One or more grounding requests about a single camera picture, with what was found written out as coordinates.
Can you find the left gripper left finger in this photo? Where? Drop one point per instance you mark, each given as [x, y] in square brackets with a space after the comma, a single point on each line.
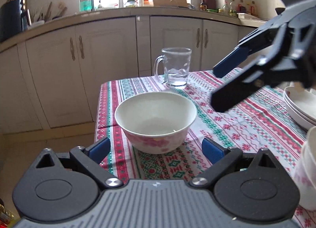
[87, 161]

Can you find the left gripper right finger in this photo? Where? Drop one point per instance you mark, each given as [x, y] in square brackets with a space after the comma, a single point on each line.
[224, 161]

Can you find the cream kitchen cabinets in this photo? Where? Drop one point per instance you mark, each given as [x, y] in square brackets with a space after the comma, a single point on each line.
[51, 74]

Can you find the white fruit plate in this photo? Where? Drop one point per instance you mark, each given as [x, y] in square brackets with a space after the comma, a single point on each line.
[302, 101]
[304, 122]

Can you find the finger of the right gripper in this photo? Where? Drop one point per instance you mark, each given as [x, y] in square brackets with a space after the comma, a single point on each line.
[256, 75]
[257, 40]

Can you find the clear glass mug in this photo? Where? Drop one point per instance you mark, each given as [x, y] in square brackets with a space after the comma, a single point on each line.
[176, 66]

